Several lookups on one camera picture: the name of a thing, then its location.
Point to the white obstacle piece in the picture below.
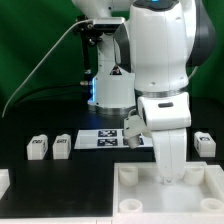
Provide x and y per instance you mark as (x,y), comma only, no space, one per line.
(214,178)
(4,181)

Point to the white obstacle right piece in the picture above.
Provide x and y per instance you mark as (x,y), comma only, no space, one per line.
(214,178)

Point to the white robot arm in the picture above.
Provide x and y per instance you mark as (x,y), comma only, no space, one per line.
(158,42)

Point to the white square tabletop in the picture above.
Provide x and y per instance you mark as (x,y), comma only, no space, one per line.
(141,197)

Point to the black camera stand pole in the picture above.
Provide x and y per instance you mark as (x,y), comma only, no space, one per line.
(89,38)

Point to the white obstacle left piece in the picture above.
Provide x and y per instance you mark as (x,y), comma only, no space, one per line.
(4,181)

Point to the grey camera on stand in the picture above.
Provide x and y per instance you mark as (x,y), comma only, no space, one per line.
(107,24)

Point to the white sheet with tags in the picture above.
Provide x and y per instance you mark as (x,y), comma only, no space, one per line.
(100,139)

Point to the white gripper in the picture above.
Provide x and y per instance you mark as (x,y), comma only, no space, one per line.
(170,153)

